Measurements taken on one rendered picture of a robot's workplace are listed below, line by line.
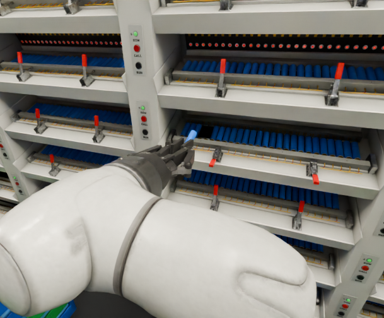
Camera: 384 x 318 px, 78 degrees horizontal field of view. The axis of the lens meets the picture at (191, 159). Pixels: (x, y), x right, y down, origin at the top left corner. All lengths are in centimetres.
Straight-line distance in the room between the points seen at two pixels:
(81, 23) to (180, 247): 71
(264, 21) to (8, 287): 60
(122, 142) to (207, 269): 71
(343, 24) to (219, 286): 56
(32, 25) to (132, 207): 78
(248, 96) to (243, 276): 51
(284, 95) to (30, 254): 60
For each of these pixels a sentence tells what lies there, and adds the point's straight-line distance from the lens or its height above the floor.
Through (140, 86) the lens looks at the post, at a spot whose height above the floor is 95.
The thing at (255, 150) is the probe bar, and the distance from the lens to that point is 73.
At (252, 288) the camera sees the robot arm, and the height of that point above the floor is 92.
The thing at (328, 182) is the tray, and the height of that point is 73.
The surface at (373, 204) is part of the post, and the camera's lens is 79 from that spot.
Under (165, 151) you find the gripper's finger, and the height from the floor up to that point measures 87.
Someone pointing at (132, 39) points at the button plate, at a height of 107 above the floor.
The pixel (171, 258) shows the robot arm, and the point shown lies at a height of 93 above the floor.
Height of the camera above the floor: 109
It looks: 28 degrees down
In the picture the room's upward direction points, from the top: straight up
